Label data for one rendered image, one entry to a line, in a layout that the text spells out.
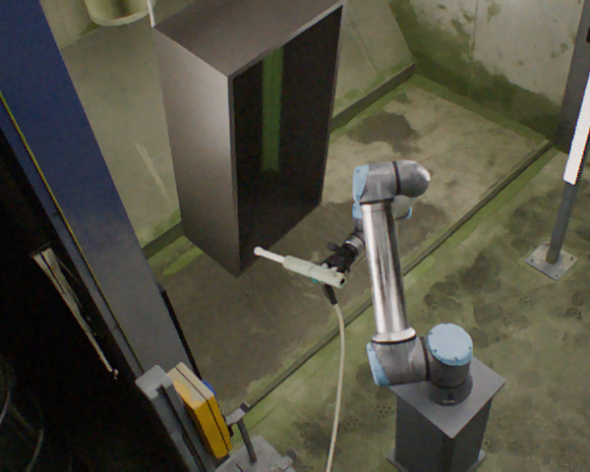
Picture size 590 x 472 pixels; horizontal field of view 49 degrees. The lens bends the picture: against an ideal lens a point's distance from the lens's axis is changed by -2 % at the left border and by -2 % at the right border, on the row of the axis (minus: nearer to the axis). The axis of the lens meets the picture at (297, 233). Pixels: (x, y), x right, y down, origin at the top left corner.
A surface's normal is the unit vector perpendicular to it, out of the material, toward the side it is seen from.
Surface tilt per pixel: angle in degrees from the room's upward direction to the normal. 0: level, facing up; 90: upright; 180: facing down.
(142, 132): 57
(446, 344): 5
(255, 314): 0
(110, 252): 90
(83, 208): 90
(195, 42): 12
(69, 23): 90
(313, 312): 0
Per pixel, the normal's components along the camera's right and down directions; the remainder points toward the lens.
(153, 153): 0.51, 0.04
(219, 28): 0.05, -0.57
